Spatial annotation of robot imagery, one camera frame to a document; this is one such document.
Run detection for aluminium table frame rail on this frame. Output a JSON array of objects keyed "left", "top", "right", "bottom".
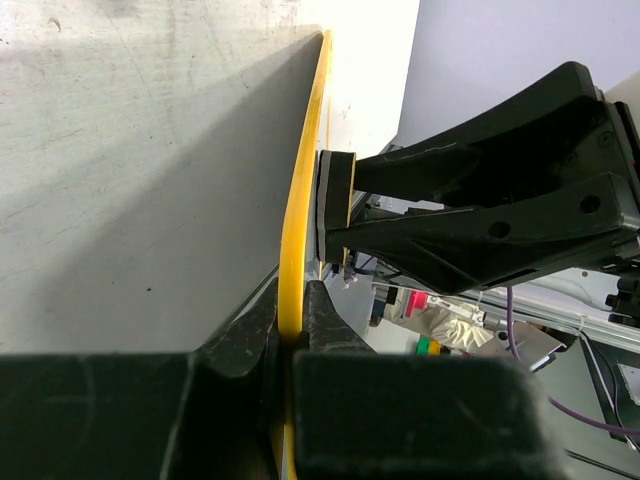
[{"left": 369, "top": 144, "right": 640, "bottom": 346}]

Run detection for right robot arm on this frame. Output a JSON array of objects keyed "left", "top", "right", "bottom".
[{"left": 328, "top": 61, "right": 639, "bottom": 295}]

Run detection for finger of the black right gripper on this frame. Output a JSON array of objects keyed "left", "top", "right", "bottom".
[
  {"left": 343, "top": 174, "right": 629, "bottom": 294},
  {"left": 354, "top": 61, "right": 601, "bottom": 206}
]

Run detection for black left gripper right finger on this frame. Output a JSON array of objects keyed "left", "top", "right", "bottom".
[{"left": 292, "top": 280, "right": 568, "bottom": 479}]

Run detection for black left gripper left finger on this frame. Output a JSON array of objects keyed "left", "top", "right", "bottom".
[{"left": 1, "top": 283, "right": 279, "bottom": 479}]

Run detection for yellow-framed whiteboard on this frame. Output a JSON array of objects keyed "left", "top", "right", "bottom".
[{"left": 275, "top": 30, "right": 333, "bottom": 479}]

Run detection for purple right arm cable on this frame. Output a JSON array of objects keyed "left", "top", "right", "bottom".
[{"left": 504, "top": 285, "right": 640, "bottom": 435}]

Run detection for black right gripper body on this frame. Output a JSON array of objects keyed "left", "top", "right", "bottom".
[{"left": 592, "top": 86, "right": 639, "bottom": 270}]

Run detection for yellow bone-shaped eraser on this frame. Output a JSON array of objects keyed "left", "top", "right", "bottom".
[{"left": 315, "top": 150, "right": 356, "bottom": 264}]

